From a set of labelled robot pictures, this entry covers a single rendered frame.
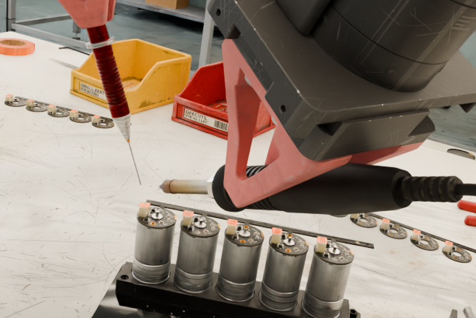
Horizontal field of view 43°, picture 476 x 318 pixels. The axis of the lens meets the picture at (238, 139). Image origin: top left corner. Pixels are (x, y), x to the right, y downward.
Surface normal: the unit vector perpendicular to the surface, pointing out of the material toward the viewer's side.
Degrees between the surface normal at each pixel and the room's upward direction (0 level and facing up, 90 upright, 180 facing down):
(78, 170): 0
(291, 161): 108
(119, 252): 0
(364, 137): 118
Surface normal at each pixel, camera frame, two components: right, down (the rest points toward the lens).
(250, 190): -0.85, 0.22
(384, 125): 0.46, 0.77
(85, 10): -0.06, 0.51
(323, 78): 0.41, -0.64
